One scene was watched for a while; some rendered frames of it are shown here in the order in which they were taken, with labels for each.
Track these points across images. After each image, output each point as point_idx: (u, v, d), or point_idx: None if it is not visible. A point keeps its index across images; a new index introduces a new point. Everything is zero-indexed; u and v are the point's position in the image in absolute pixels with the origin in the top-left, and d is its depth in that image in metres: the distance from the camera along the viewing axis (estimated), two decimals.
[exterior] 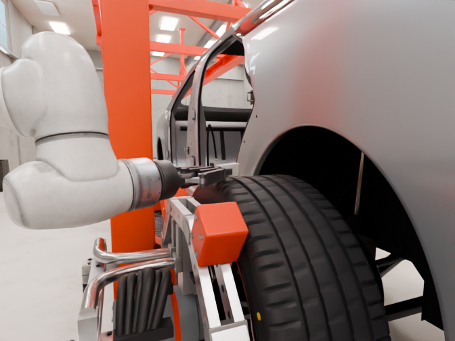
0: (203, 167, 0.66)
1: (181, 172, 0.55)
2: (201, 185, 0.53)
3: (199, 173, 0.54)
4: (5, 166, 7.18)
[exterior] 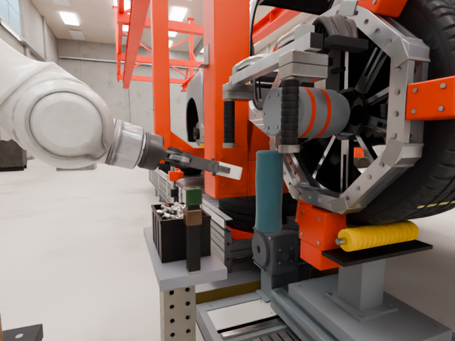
0: (217, 170, 0.61)
1: (164, 161, 0.61)
2: None
3: None
4: None
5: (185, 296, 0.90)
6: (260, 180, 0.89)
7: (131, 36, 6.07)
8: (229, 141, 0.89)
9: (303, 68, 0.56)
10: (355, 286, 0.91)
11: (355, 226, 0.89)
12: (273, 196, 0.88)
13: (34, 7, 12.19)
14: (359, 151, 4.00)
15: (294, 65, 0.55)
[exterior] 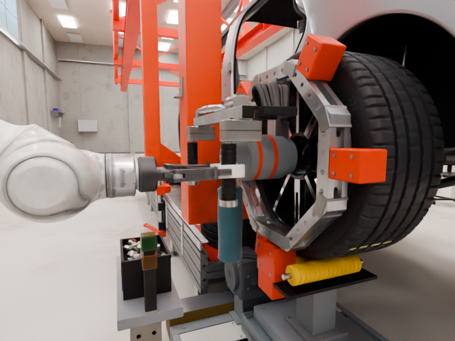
0: None
1: (165, 168, 0.60)
2: (173, 180, 0.56)
3: (177, 169, 0.57)
4: None
5: (152, 326, 0.95)
6: (220, 215, 0.97)
7: (126, 42, 6.12)
8: None
9: (237, 134, 0.64)
10: (308, 312, 0.99)
11: None
12: (231, 230, 0.96)
13: (32, 10, 12.25)
14: None
15: (229, 132, 0.63)
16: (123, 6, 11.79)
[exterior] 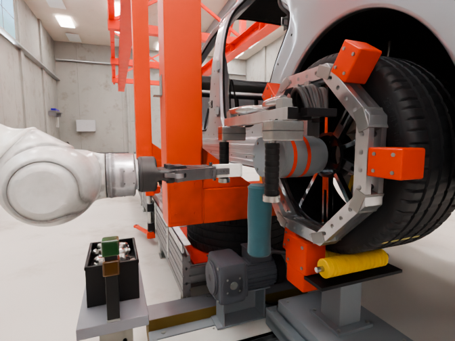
0: None
1: (165, 168, 0.60)
2: (175, 180, 0.56)
3: (178, 169, 0.58)
4: None
5: (122, 333, 0.91)
6: (251, 212, 1.01)
7: (122, 42, 6.09)
8: (224, 176, 1.01)
9: (282, 134, 0.68)
10: (334, 304, 1.03)
11: (334, 252, 1.01)
12: (262, 226, 1.00)
13: (30, 9, 12.21)
14: None
15: (275, 132, 0.67)
16: None
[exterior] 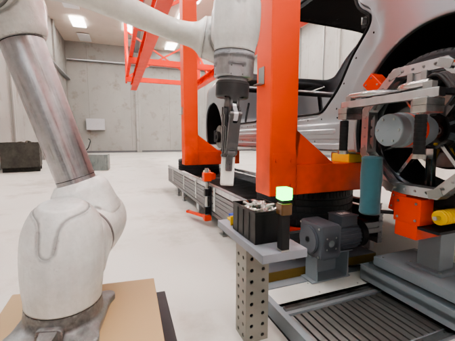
0: None
1: None
2: (232, 111, 0.58)
3: (240, 116, 0.60)
4: None
5: (261, 274, 1.13)
6: (367, 177, 1.24)
7: (147, 41, 6.30)
8: (344, 149, 1.24)
9: (432, 107, 0.91)
10: (433, 254, 1.26)
11: (435, 210, 1.24)
12: (376, 189, 1.23)
13: None
14: None
15: (428, 105, 0.91)
16: None
